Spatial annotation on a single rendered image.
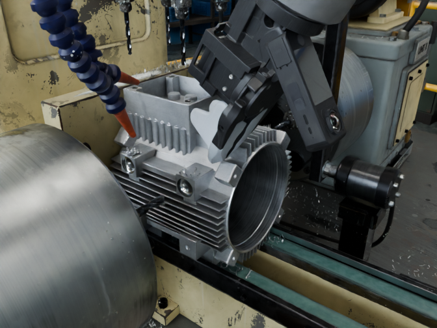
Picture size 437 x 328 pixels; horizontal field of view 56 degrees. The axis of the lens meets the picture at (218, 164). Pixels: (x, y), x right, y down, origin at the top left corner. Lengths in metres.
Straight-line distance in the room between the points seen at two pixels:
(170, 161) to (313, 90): 0.24
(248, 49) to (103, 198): 0.20
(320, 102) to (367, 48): 0.51
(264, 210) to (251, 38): 0.31
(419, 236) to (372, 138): 0.22
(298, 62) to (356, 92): 0.40
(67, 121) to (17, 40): 0.15
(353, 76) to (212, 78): 0.41
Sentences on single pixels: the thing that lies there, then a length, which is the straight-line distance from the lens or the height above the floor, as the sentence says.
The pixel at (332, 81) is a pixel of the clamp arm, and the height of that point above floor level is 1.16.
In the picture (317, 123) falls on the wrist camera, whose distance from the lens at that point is 0.39.
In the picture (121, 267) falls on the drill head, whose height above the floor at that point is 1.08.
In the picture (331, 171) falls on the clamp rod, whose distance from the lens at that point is 0.65.
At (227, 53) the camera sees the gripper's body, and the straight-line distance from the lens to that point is 0.41.
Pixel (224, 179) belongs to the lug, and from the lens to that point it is 0.48.
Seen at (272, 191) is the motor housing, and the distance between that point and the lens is 0.64.
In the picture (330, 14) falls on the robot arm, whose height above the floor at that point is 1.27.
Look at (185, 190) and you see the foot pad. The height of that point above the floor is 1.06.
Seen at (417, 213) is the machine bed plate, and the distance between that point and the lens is 1.02.
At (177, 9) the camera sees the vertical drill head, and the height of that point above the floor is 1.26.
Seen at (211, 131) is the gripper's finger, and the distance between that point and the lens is 0.46.
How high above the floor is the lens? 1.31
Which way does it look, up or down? 27 degrees down
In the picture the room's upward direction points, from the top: straight up
